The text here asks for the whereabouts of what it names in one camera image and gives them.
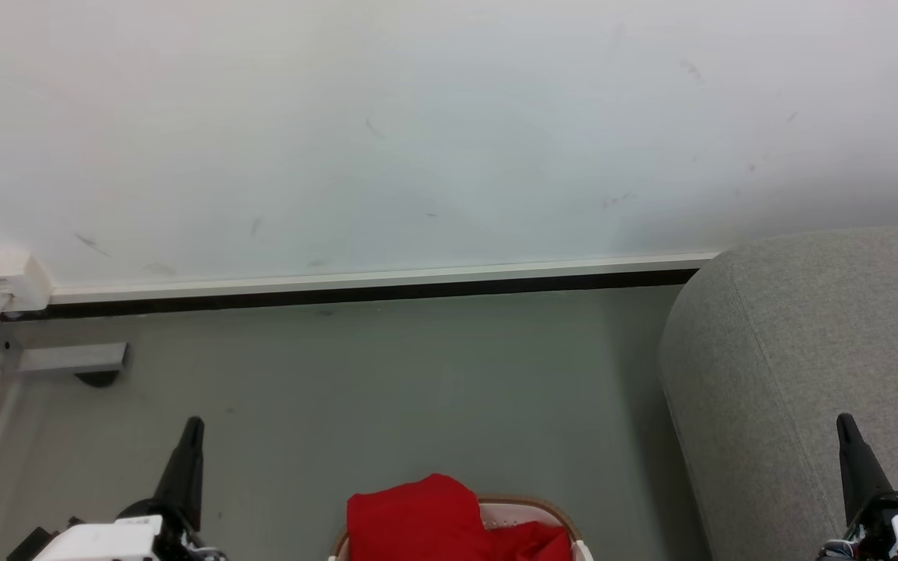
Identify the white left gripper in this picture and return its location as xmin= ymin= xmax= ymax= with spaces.
xmin=32 ymin=416 xmax=225 ymax=561

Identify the red clothing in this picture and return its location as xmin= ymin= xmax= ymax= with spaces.
xmin=346 ymin=473 xmax=575 ymax=561

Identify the grey fabric sofa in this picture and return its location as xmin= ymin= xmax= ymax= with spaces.
xmin=658 ymin=224 xmax=898 ymax=561

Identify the white and black baseboard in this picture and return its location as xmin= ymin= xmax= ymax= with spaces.
xmin=1 ymin=252 xmax=723 ymax=322

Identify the white wall socket box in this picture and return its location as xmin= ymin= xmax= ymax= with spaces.
xmin=0 ymin=249 xmax=54 ymax=314

